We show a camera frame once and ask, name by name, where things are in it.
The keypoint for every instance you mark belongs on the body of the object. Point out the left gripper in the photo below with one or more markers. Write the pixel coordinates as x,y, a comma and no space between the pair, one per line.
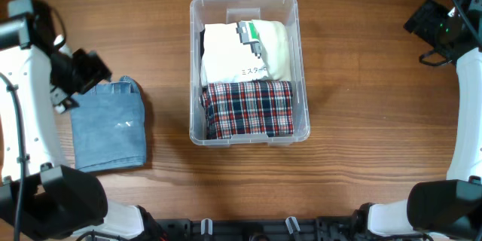
96,71

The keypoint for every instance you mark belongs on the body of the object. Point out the blue denim jeans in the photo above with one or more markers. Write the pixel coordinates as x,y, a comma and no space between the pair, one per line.
108,127

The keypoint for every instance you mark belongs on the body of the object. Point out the black garment with tape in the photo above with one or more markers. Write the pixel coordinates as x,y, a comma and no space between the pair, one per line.
202,48

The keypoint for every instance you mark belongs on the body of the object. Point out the white printed shirt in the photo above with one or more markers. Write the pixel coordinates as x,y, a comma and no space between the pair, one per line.
232,53

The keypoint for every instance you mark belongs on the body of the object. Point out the red navy plaid cloth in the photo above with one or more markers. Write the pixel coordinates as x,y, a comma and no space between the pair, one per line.
253,107

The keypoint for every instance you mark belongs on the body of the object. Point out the cream cloth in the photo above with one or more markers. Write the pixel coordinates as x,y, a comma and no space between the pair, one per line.
275,49

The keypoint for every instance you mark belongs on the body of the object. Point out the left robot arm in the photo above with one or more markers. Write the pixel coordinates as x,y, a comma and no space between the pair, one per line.
42,197

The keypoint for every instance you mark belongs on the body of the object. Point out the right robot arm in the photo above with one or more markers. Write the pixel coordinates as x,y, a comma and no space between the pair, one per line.
451,207

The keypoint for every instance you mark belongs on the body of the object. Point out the clear plastic storage container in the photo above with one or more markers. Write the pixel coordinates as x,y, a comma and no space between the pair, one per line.
204,12

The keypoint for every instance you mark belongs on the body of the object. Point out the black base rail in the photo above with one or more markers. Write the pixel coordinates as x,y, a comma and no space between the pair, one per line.
336,228

